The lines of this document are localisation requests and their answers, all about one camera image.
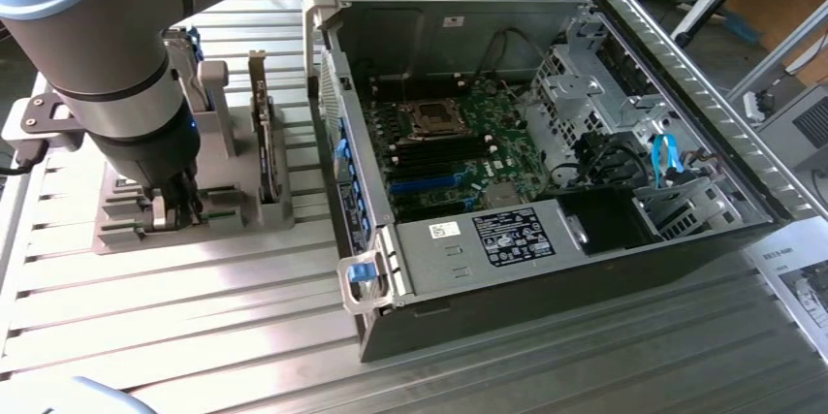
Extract open black PC case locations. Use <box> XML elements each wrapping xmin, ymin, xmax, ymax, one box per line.
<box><xmin>301</xmin><ymin>0</ymin><xmax>823</xmax><ymax>363</ymax></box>

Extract black RAM slot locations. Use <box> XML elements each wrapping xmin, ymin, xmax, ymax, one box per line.
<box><xmin>389</xmin><ymin>141</ymin><xmax>491</xmax><ymax>155</ymax></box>
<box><xmin>387</xmin><ymin>135</ymin><xmax>490</xmax><ymax>149</ymax></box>
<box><xmin>391</xmin><ymin>152</ymin><xmax>495</xmax><ymax>168</ymax></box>
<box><xmin>390</xmin><ymin>146</ymin><xmax>493</xmax><ymax>162</ymax></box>

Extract grey handle with blue latch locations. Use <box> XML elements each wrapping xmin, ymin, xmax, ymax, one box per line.
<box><xmin>334</xmin><ymin>249</ymin><xmax>397</xmax><ymax>314</ymax></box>

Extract graphics card with metal bracket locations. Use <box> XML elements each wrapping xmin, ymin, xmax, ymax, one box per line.
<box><xmin>246</xmin><ymin>48</ymin><xmax>286</xmax><ymax>206</ymax></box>

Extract CPU socket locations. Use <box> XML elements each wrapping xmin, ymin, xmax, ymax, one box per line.
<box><xmin>401</xmin><ymin>99</ymin><xmax>463</xmax><ymax>140</ymax></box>

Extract white power strip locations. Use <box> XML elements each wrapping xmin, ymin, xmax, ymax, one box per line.
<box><xmin>741</xmin><ymin>88</ymin><xmax>778</xmax><ymax>120</ymax></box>

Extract printed paper sheet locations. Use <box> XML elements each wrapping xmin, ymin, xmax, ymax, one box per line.
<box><xmin>741</xmin><ymin>238</ymin><xmax>828</xmax><ymax>353</ymax></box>

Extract grey parts rack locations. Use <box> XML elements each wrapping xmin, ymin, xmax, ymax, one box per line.
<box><xmin>94</xmin><ymin>25</ymin><xmax>298</xmax><ymax>256</ymax></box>

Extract silver perforated disk bay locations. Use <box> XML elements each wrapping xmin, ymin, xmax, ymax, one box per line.
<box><xmin>523</xmin><ymin>38</ymin><xmax>650</xmax><ymax>163</ymax></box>

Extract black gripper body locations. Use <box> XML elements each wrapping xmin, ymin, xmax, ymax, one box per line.
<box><xmin>89</xmin><ymin>128</ymin><xmax>201</xmax><ymax>188</ymax></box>

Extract green motherboard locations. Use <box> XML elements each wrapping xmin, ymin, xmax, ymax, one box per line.
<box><xmin>361</xmin><ymin>73</ymin><xmax>551</xmax><ymax>222</ymax></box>

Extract blue SATA wire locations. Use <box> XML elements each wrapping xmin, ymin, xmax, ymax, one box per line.
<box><xmin>647</xmin><ymin>134</ymin><xmax>681</xmax><ymax>190</ymax></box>

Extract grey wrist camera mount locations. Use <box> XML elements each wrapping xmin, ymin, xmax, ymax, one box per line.
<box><xmin>0</xmin><ymin>95</ymin><xmax>86</xmax><ymax>154</ymax></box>

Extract silver disk with blue frame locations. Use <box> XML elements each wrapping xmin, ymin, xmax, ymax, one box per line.
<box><xmin>159</xmin><ymin>25</ymin><xmax>215</xmax><ymax>114</ymax></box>

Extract grey blue robot joint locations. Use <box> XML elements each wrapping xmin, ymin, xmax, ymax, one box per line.
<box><xmin>0</xmin><ymin>374</ymin><xmax>163</xmax><ymax>414</ymax></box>

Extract grey power supply with label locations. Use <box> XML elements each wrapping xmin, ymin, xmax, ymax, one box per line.
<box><xmin>390</xmin><ymin>199</ymin><xmax>570</xmax><ymax>300</ymax></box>

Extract black camera cable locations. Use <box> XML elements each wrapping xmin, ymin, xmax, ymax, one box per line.
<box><xmin>0</xmin><ymin>139</ymin><xmax>47</xmax><ymax>177</ymax></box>

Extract grey computer tower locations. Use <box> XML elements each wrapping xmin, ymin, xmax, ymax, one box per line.
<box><xmin>754</xmin><ymin>83</ymin><xmax>828</xmax><ymax>197</ymax></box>

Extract black internal wire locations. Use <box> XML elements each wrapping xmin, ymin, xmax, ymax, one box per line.
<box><xmin>475</xmin><ymin>27</ymin><xmax>545</xmax><ymax>86</ymax></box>

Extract blue expansion slot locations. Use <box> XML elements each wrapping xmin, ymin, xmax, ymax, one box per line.
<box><xmin>386</xmin><ymin>175</ymin><xmax>455</xmax><ymax>194</ymax></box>

